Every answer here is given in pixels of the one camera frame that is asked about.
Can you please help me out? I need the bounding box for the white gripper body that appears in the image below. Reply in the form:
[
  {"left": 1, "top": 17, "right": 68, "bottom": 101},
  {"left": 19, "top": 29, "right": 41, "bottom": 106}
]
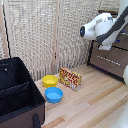
[{"left": 97, "top": 39, "right": 116, "bottom": 52}]

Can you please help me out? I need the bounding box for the red yellow snack box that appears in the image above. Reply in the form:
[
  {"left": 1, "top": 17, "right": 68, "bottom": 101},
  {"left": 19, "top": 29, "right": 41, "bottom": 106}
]
[{"left": 58, "top": 66, "right": 83, "bottom": 92}]

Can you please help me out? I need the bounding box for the yellow bowl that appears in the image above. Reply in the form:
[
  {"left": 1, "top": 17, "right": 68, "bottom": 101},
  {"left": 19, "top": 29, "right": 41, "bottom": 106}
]
[{"left": 41, "top": 74, "right": 60, "bottom": 89}]

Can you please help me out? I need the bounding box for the blue bowl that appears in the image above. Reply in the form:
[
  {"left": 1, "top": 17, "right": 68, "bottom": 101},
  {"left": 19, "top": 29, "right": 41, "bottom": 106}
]
[{"left": 44, "top": 86, "right": 64, "bottom": 104}]

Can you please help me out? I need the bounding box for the black fabric storage box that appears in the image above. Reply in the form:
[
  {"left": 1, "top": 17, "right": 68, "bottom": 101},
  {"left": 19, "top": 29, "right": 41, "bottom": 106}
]
[{"left": 0, "top": 56, "right": 47, "bottom": 128}]

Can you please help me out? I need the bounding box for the brown drawer with silver handle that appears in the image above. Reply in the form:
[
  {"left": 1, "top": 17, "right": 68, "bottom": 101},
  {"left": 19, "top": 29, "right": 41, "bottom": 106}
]
[
  {"left": 88, "top": 41, "right": 128, "bottom": 81},
  {"left": 94, "top": 13, "right": 128, "bottom": 52}
]

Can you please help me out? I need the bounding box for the black strap of storage box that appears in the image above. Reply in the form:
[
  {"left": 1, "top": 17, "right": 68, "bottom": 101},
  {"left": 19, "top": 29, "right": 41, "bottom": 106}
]
[{"left": 31, "top": 113, "right": 42, "bottom": 128}]

